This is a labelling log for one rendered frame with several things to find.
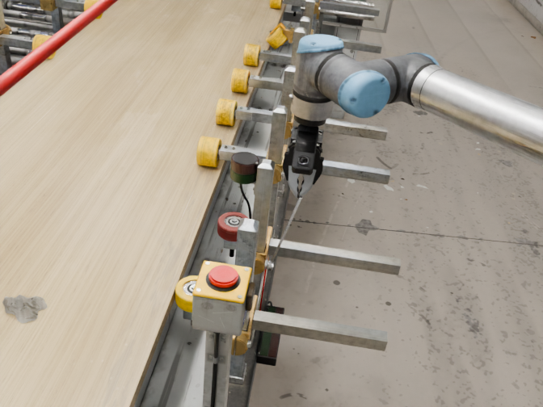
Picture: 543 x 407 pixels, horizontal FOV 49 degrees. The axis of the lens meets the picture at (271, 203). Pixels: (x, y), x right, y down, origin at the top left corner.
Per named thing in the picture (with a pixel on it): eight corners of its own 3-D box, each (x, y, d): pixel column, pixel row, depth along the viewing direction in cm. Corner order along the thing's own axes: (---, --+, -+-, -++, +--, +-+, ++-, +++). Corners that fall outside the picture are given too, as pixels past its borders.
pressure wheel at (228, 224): (250, 248, 155) (253, 212, 148) (244, 268, 148) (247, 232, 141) (219, 243, 155) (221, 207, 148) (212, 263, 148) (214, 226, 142)
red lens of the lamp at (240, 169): (259, 162, 134) (260, 153, 132) (255, 176, 129) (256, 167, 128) (233, 158, 134) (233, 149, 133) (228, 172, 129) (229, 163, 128)
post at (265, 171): (257, 313, 159) (275, 158, 131) (255, 323, 156) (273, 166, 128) (244, 311, 159) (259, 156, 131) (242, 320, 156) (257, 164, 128)
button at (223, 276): (239, 275, 84) (240, 266, 83) (234, 295, 80) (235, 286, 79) (212, 270, 84) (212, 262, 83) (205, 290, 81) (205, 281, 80)
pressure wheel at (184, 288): (198, 306, 136) (199, 268, 129) (219, 327, 131) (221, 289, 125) (167, 321, 131) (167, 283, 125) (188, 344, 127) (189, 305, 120)
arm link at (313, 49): (317, 48, 114) (289, 31, 121) (309, 108, 121) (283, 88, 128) (356, 44, 118) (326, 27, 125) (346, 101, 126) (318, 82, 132)
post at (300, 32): (289, 157, 217) (306, 27, 190) (288, 161, 214) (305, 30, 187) (279, 155, 217) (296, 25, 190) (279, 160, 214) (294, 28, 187)
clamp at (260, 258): (271, 241, 154) (272, 226, 151) (263, 276, 143) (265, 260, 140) (249, 238, 154) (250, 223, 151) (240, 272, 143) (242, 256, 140)
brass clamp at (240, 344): (258, 312, 133) (260, 295, 130) (248, 358, 122) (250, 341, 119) (231, 307, 134) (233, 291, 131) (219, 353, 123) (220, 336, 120)
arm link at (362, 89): (405, 70, 112) (364, 47, 120) (357, 79, 106) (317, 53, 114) (394, 115, 117) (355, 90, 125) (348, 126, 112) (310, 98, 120)
